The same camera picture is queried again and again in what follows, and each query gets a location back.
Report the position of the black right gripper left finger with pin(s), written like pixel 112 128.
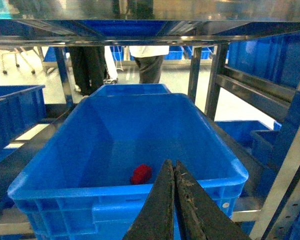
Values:
pixel 155 220

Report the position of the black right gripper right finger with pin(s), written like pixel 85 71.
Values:
pixel 198 216

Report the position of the red toy block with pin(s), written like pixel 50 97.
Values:
pixel 141 175

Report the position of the blue crate left shelf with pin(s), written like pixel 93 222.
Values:
pixel 21 108

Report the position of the large blue target crate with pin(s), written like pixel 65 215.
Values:
pixel 77 187

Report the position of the blue crate behind target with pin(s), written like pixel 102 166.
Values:
pixel 131 89

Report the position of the person in white shirt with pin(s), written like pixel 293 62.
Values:
pixel 149 59

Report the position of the person in dark trousers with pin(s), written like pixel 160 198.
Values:
pixel 89 67

